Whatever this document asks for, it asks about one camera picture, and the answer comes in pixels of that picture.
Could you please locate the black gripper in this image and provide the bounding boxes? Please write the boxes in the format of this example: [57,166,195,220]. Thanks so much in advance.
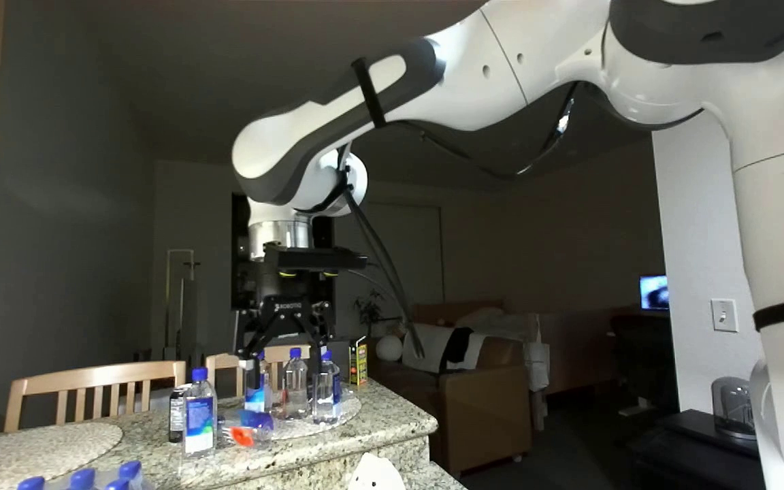
[235,267,339,369]

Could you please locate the clear plastic bottle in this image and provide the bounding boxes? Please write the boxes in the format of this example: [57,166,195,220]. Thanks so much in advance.
[312,347,343,428]
[280,346,312,418]

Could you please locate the clear plastic bottles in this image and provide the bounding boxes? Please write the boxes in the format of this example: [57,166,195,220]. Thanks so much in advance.
[204,339,352,402]

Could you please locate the yellow box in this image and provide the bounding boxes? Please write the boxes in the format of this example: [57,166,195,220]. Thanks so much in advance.
[348,332,374,394]

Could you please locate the small blue-labelled bottle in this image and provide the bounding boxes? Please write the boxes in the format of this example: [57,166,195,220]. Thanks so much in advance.
[241,361,279,429]

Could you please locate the white round globe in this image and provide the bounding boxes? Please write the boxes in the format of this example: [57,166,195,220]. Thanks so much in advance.
[374,332,406,365]

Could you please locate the clear glass tray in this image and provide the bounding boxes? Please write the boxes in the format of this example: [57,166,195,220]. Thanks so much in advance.
[227,391,365,435]

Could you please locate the water bottle blue label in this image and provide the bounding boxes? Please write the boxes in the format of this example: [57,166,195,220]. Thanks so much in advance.
[181,365,222,458]

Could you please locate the white cushion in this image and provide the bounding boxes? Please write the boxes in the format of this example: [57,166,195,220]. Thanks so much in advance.
[403,320,459,376]

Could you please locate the white paper piece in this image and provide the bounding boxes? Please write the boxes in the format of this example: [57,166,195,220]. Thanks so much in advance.
[347,448,408,490]

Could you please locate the brown armchair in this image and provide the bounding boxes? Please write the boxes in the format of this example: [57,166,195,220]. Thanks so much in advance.
[374,303,538,477]

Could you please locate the light wooden chair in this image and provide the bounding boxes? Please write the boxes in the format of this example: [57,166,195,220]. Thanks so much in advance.
[3,356,189,435]

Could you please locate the lit television screen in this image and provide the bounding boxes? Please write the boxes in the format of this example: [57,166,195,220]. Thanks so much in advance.
[638,271,674,312]

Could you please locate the black side table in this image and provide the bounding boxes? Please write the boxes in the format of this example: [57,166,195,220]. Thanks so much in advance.
[623,405,774,490]

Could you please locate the glass jar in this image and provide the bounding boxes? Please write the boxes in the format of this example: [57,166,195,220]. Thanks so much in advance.
[708,372,762,440]

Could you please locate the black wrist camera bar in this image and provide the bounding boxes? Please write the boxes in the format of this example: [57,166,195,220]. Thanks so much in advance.
[263,244,370,275]

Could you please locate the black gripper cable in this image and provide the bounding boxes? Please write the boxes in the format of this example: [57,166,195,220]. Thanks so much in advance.
[336,146,427,360]

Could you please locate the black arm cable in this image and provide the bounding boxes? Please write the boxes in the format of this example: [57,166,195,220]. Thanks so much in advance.
[403,83,588,181]

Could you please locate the white light switch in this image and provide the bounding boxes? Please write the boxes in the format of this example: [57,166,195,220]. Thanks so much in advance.
[708,293,742,335]

